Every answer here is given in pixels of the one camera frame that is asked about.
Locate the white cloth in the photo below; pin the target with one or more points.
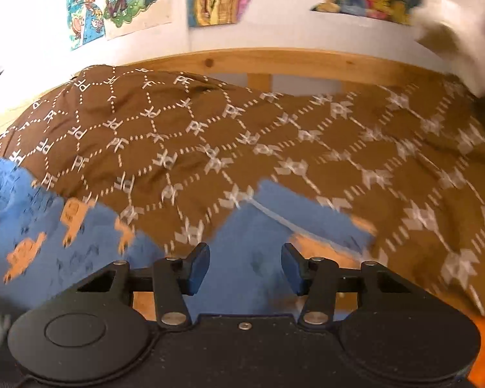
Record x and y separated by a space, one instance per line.
460 20

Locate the blue pants with orange print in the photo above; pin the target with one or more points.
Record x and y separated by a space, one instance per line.
246 242

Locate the wooden bed frame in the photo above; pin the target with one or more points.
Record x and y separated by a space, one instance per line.
266 61

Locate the brown patterned blanket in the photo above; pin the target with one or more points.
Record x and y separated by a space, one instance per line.
266 137

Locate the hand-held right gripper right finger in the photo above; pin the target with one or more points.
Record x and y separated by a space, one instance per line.
293 270

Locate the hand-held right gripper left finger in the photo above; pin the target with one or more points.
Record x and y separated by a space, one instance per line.
197 270

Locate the blue cartoon wall poster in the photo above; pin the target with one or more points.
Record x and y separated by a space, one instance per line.
83 8

